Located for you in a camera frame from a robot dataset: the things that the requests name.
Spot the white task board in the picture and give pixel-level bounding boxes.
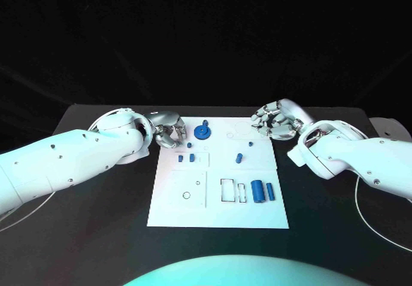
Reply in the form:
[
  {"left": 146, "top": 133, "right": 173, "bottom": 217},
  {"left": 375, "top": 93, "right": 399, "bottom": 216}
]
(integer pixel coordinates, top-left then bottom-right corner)
[{"left": 147, "top": 116, "right": 290, "bottom": 229}]

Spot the thick blue cylinder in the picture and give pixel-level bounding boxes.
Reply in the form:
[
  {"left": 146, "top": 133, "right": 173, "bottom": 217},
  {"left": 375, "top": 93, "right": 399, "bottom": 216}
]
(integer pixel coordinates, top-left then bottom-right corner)
[{"left": 249, "top": 179, "right": 267, "bottom": 204}]

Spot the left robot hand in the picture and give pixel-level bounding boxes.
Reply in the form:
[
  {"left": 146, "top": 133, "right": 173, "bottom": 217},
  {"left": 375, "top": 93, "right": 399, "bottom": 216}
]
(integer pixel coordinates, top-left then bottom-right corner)
[{"left": 144, "top": 111, "right": 187, "bottom": 150}]

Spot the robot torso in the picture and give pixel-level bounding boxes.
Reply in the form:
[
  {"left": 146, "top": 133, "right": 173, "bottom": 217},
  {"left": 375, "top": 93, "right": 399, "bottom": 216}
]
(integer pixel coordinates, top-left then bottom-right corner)
[{"left": 123, "top": 254, "right": 370, "bottom": 286}]

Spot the blue gear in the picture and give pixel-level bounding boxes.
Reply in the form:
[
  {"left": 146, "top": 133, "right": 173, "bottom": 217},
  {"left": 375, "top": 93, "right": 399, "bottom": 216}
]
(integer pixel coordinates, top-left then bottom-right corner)
[{"left": 193, "top": 120, "right": 213, "bottom": 141}]

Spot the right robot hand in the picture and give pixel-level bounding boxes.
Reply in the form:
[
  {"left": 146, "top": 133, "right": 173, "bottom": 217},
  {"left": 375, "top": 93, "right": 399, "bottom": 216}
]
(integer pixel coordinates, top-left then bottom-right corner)
[{"left": 249, "top": 98, "right": 316, "bottom": 141}]

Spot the white cable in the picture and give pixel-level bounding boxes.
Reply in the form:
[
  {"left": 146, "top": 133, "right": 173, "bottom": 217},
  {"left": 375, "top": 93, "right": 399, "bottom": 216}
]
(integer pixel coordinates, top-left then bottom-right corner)
[
  {"left": 0, "top": 191, "right": 56, "bottom": 232},
  {"left": 87, "top": 108, "right": 136, "bottom": 132},
  {"left": 355, "top": 175, "right": 412, "bottom": 253}
]

